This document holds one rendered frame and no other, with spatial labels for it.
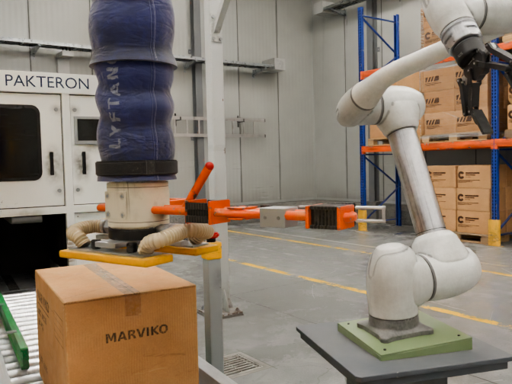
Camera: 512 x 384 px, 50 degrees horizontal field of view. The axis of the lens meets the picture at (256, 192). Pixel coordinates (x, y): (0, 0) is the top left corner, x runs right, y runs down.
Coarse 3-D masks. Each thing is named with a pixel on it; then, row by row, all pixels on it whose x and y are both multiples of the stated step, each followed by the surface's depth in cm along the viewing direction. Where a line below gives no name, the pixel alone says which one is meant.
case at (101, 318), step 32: (64, 288) 172; (96, 288) 171; (128, 288) 170; (160, 288) 169; (192, 288) 172; (64, 320) 154; (96, 320) 158; (128, 320) 163; (160, 320) 168; (192, 320) 173; (64, 352) 157; (96, 352) 158; (128, 352) 163; (160, 352) 168; (192, 352) 173
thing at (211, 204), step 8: (192, 200) 141; (200, 200) 144; (208, 200) 146; (216, 200) 137; (224, 200) 140; (192, 208) 137; (200, 208) 136; (208, 208) 135; (192, 216) 138; (200, 216) 136; (208, 216) 136
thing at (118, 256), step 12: (96, 240) 150; (60, 252) 153; (72, 252) 150; (84, 252) 148; (96, 252) 146; (108, 252) 144; (120, 252) 144; (132, 252) 143; (156, 252) 142; (132, 264) 137; (144, 264) 134; (156, 264) 137
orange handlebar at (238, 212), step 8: (176, 200) 173; (184, 200) 176; (104, 208) 158; (152, 208) 148; (160, 208) 146; (168, 208) 145; (176, 208) 143; (184, 208) 142; (216, 208) 136; (224, 208) 139; (232, 208) 133; (240, 208) 131; (248, 208) 133; (256, 208) 134; (216, 216) 136; (224, 216) 135; (232, 216) 133; (240, 216) 132; (248, 216) 130; (256, 216) 129; (288, 216) 124; (296, 216) 123; (304, 216) 122; (344, 216) 117; (352, 216) 117
